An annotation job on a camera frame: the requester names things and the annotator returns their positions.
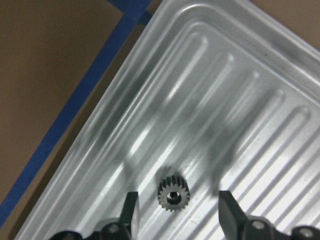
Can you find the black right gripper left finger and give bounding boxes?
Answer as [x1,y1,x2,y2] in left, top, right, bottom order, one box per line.
[117,191,140,240]

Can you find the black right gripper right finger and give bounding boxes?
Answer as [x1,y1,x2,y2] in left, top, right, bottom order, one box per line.
[218,190,249,240]

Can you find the small black bearing gear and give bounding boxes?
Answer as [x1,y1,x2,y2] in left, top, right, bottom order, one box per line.
[157,175,191,212]

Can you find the silver metal tray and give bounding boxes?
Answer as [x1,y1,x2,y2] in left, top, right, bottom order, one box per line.
[16,0,320,240]

